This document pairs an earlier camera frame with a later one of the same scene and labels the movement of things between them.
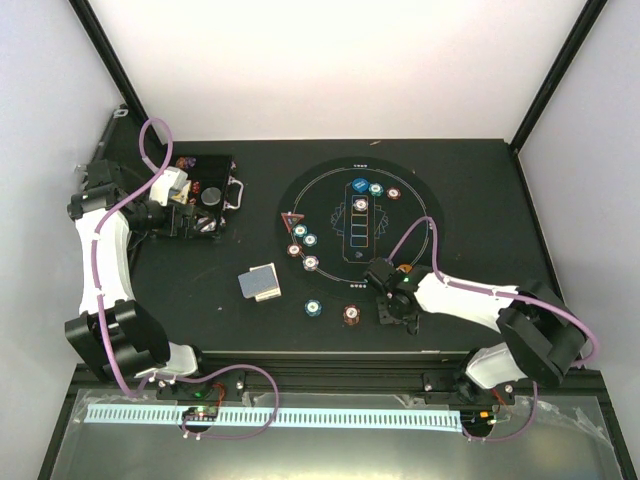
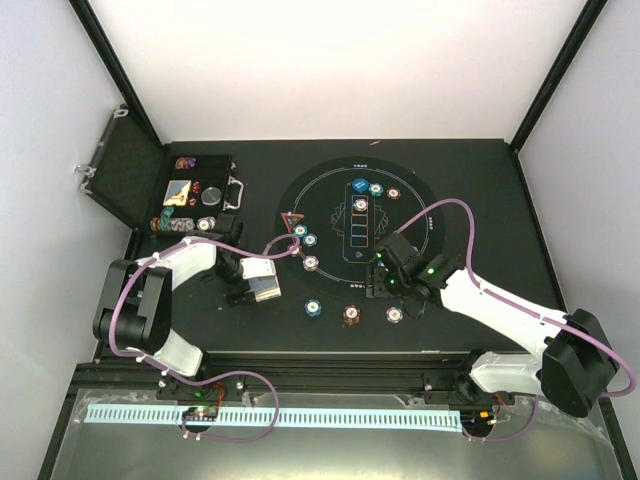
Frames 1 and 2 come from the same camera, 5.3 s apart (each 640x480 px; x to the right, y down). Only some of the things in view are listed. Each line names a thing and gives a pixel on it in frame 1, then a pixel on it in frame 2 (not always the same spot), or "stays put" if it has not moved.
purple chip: [310, 263] stays put
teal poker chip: [300, 230] stays put
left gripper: [186, 230] → [242, 298]
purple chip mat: [360, 204] stays put
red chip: [393, 193] stays put
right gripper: [386, 319] → [375, 287]
